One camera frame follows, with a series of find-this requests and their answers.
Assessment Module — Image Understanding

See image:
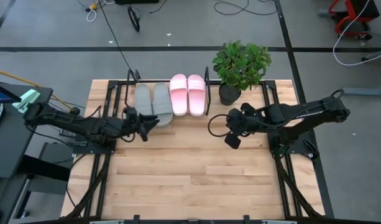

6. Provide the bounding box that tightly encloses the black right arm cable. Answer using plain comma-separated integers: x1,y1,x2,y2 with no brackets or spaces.
208,89,346,138

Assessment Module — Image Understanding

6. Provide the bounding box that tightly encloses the black oval loop object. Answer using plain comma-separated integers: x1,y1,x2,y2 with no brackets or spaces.
127,5,140,33

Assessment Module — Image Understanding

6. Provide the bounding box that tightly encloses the long black cable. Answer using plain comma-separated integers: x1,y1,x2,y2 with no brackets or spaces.
98,0,132,71

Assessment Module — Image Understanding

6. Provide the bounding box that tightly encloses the grey rubber slide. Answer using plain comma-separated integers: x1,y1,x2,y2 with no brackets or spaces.
133,83,154,116
152,82,174,128

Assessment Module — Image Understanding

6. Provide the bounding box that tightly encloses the grey desk base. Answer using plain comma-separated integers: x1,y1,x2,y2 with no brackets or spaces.
341,48,381,97

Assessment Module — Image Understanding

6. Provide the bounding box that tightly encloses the yellow bar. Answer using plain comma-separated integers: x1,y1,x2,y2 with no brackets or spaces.
0,68,67,108

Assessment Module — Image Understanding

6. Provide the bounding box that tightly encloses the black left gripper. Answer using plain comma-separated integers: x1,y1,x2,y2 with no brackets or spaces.
121,107,160,142

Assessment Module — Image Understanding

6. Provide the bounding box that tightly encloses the green potted plant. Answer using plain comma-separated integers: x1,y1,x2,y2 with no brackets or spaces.
211,39,272,106

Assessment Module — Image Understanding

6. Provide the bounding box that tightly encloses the white floor cable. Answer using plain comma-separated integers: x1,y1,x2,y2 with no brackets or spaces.
332,0,381,67

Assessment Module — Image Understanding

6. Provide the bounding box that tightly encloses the black looped floor cable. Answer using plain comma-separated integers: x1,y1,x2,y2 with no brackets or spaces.
213,0,278,16

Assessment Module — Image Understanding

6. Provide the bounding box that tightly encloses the white coiled cable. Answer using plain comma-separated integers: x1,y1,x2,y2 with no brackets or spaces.
85,0,116,23

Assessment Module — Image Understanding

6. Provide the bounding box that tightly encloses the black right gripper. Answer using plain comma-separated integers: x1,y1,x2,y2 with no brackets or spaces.
224,102,265,149

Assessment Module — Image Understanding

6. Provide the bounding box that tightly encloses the blue laptop screen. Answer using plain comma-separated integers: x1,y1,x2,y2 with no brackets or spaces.
0,79,22,105

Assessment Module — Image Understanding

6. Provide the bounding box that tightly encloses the black side desk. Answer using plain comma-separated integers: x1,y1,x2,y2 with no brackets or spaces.
0,81,53,179

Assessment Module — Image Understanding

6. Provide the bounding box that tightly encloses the pink rubber slide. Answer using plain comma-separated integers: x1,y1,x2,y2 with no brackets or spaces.
169,73,188,117
186,74,207,118

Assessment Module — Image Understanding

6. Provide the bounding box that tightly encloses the black floor box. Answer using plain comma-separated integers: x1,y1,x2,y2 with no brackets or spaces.
114,0,160,5

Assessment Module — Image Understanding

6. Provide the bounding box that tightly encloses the red and black cart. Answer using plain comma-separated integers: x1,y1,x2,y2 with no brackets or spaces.
328,0,380,40

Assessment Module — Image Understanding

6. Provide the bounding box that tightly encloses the wooden shelf with black frame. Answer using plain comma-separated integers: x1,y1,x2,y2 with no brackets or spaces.
124,66,212,119

